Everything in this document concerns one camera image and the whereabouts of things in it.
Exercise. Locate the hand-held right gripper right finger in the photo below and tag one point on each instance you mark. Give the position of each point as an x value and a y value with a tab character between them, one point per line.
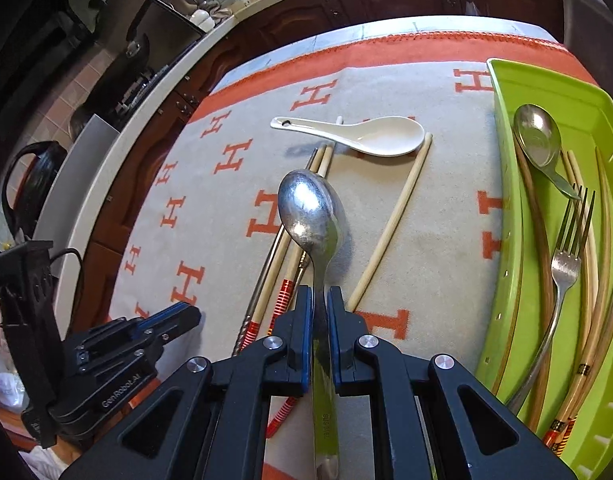
334	340

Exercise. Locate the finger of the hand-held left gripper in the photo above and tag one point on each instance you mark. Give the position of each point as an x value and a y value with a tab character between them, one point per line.
111	332
179	322

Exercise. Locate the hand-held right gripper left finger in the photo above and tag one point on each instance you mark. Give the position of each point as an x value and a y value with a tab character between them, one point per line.
306	340

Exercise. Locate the red striped end chopstick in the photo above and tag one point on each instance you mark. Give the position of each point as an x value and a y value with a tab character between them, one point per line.
286	292
255	330

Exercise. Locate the large metal spoon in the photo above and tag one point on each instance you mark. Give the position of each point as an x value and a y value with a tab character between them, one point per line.
311	210

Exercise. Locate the plain light wooden chopstick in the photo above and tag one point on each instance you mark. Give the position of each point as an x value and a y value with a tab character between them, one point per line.
391	220

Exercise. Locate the white ceramic spoon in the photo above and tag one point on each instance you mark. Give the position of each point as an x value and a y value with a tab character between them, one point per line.
386	137

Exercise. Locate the metal fork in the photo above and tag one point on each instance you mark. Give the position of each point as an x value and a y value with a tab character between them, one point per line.
563	270

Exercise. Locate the small metal spoon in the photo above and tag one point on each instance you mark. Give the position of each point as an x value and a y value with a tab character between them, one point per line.
536	132

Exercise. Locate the green plastic utensil tray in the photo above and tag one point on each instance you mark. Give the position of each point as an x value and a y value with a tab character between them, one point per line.
561	95

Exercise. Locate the pink plastic bag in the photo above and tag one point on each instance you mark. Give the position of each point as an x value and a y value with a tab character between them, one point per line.
1	385

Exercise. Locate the orange beige printed blanket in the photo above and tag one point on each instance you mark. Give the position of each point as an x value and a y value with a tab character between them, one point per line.
211	200

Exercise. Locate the beige kitchen countertop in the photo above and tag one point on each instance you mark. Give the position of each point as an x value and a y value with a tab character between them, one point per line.
104	185

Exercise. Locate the bare steel splash panel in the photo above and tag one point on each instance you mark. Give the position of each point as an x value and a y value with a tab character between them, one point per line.
94	140

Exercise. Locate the gas stove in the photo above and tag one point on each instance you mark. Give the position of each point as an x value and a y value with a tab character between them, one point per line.
136	95

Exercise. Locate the dark stove guard panel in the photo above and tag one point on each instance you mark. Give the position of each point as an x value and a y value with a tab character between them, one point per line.
151	25

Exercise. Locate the white bowls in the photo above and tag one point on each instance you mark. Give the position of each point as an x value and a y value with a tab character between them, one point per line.
200	19

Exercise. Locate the white plastic bag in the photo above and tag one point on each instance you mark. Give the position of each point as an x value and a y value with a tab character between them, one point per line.
475	7

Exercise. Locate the grey frosted door cabinet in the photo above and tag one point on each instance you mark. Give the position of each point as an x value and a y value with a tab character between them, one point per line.
596	20

